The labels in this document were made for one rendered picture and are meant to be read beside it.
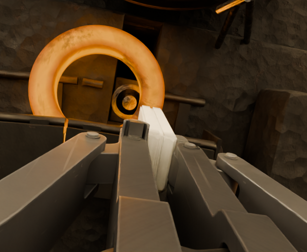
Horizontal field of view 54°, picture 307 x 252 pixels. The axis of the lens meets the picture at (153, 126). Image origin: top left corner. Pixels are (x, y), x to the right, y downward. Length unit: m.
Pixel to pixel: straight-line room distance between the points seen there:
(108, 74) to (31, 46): 0.12
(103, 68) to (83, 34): 0.06
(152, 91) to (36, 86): 0.15
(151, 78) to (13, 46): 0.21
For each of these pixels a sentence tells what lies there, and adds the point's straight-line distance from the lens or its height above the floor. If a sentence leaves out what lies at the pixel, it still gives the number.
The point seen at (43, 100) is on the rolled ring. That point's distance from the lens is 0.42.
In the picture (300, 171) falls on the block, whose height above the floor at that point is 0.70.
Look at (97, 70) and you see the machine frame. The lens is 0.48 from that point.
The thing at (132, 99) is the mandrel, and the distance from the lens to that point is 0.49.
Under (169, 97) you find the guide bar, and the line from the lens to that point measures 0.47.
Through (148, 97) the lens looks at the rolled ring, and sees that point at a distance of 0.42.
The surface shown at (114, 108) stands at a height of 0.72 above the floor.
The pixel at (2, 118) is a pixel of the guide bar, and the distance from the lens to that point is 0.41.
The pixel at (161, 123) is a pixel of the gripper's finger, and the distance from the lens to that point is 0.16.
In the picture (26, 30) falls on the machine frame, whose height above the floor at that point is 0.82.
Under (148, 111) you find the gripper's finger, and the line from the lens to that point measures 0.19.
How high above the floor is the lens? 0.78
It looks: 8 degrees down
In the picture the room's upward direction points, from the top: 10 degrees clockwise
